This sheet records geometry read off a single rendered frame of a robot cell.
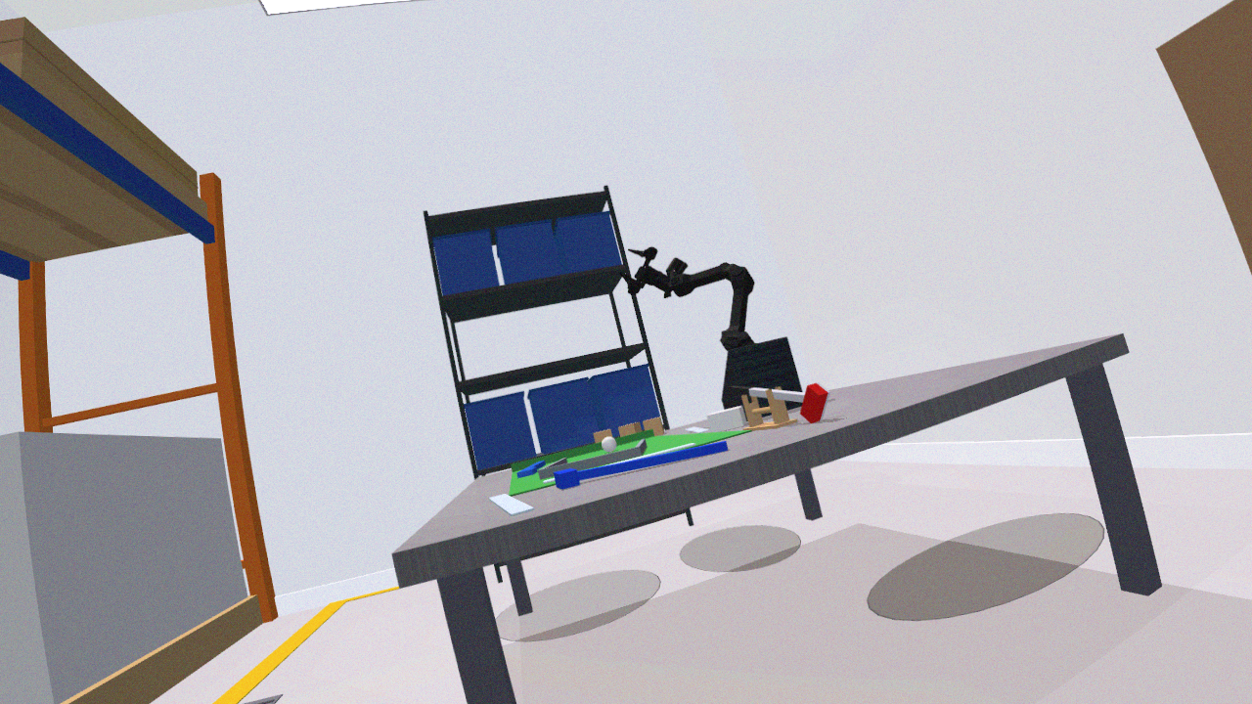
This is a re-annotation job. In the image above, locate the green rectangular mat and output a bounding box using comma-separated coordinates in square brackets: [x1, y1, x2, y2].
[510, 430, 751, 497]

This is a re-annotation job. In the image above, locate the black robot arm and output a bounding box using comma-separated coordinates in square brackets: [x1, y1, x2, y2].
[634, 258, 756, 351]

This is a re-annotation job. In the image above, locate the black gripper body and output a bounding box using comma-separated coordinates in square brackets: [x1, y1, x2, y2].
[629, 247, 662, 294]

